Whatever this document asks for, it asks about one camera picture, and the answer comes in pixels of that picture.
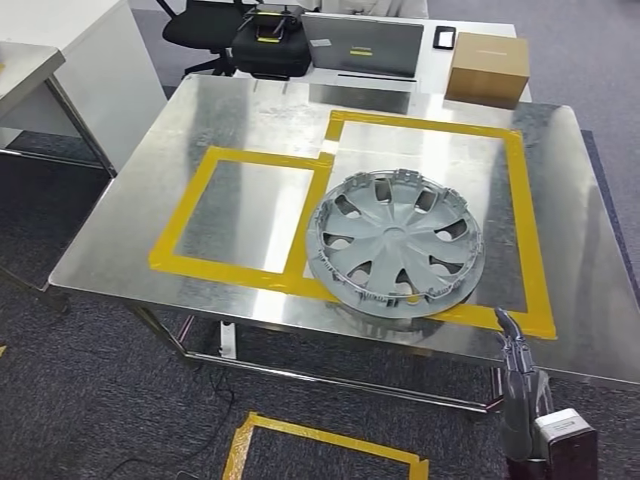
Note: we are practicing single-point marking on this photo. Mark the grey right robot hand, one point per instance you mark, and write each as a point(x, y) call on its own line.
point(520, 404)

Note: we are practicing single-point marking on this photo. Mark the grey plastic hubcap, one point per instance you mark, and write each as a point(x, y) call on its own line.
point(395, 242)

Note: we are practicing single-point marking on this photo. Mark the steel workbench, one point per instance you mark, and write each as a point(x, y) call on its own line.
point(250, 112)

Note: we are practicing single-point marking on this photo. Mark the brown cardboard box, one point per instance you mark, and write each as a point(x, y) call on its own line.
point(487, 66)

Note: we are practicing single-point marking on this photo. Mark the white office desk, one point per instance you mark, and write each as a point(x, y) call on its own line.
point(435, 73)

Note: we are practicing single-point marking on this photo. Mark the black smartphone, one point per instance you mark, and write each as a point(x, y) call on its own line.
point(444, 38)

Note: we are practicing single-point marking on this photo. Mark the grey laptop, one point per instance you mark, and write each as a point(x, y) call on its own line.
point(360, 46)

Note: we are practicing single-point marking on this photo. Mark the black carry case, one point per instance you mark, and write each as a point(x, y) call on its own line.
point(270, 60)

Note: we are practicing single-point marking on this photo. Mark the black office chair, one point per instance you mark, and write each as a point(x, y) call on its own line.
point(205, 26)

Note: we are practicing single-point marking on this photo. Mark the white cabinet desk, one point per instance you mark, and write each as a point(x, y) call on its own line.
point(100, 73)

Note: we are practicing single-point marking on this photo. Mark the steel side table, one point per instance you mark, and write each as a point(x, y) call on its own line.
point(25, 66)

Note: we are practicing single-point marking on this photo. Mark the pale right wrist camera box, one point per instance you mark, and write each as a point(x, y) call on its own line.
point(570, 444)

